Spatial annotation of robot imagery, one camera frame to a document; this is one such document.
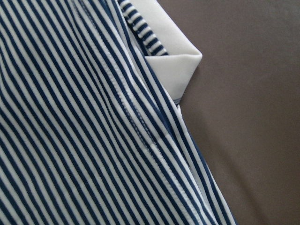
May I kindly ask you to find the blue white striped polo shirt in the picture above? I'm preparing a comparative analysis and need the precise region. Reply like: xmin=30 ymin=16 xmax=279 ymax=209
xmin=0 ymin=0 xmax=235 ymax=225

